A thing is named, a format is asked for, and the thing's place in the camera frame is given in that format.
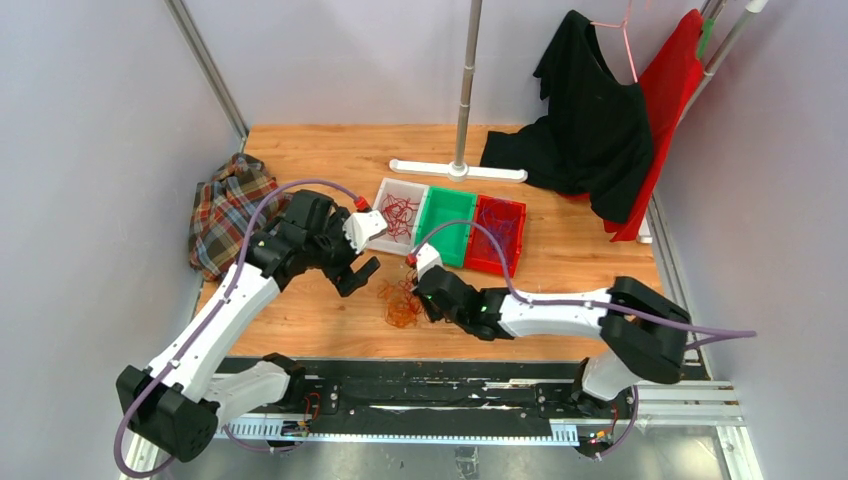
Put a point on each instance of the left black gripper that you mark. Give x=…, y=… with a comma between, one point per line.
x=334, y=228

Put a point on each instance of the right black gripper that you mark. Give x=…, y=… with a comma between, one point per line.
x=432, y=315

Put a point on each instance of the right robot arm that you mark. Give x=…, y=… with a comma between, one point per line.
x=643, y=330

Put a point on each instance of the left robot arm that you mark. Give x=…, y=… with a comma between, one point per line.
x=174, y=402

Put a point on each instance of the green plastic bin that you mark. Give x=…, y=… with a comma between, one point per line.
x=443, y=205

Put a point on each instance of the white plastic bin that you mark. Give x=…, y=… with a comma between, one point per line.
x=401, y=204

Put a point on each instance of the red plastic bin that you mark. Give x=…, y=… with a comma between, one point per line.
x=505, y=220

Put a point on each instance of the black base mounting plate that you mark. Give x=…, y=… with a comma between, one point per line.
x=440, y=399

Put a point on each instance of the white garment rack stand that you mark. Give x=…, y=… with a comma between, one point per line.
x=458, y=169

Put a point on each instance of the plaid flannel shirt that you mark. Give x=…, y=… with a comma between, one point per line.
x=221, y=212

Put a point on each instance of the black t-shirt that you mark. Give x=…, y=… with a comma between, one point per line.
x=595, y=138

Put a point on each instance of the red t-shirt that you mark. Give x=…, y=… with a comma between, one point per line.
x=668, y=83

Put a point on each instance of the pink clothes hanger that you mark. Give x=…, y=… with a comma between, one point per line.
x=622, y=27

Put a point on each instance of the green clothes hanger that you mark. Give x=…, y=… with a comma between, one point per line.
x=704, y=37

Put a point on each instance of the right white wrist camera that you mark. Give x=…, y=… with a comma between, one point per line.
x=425, y=258

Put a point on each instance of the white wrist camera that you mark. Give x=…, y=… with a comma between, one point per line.
x=360, y=228
x=425, y=258

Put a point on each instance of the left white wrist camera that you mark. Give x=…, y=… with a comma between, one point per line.
x=360, y=228

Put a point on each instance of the aluminium frame rail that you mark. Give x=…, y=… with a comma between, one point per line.
x=193, y=37

